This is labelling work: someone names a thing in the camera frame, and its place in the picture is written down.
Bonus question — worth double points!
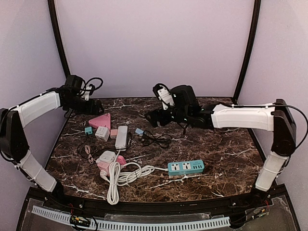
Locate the pink triangular power socket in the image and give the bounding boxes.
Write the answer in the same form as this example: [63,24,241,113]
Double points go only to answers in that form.
[89,113,111,130]

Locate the light blue charger plug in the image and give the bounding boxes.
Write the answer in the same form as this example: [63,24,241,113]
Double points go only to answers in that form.
[135,128,144,136]

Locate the teal charger plug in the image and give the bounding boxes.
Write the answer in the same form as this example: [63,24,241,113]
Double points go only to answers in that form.
[84,127,93,136]

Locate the black usb cable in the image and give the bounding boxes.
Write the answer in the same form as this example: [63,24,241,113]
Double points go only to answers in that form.
[139,130,173,149]

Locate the white cube socket adapter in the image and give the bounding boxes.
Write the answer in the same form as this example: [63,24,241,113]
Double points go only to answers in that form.
[95,126,110,141]

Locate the pink charger plug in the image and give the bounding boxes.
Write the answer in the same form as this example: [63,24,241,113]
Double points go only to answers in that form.
[110,129,118,139]

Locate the white power strip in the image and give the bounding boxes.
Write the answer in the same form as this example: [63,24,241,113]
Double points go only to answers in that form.
[115,126,128,151]

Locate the pink thin cable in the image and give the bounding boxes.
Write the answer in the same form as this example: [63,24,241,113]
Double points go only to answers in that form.
[83,145,94,165]

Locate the white and pink cube socket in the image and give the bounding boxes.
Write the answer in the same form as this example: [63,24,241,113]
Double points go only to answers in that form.
[96,151,127,175]

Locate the white power cable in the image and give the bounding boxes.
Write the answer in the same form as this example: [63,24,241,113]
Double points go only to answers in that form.
[99,144,169,205]

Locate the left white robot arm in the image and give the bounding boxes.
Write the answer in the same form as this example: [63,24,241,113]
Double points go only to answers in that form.
[0,75,104,196]

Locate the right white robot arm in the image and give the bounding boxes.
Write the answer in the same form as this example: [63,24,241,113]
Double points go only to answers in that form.
[145,99,297,192]

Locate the teal power strip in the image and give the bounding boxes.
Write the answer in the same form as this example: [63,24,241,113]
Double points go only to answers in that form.
[167,160,205,176]

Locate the small circuit board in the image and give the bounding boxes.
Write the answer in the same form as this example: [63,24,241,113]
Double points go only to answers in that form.
[69,216,91,227]

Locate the black cable of teal plug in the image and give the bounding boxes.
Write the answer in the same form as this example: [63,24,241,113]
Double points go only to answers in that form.
[77,133,116,159]

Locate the left black frame post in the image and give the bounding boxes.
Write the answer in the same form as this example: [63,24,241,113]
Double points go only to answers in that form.
[47,0,71,77]

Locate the black frame post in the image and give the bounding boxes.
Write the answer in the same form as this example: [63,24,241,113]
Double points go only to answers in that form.
[47,0,71,77]
[232,0,261,103]

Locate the white slotted cable duct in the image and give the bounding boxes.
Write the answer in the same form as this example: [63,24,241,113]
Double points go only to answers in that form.
[31,205,230,231]

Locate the right black frame post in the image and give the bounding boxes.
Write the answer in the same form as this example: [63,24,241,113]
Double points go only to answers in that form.
[232,0,261,103]

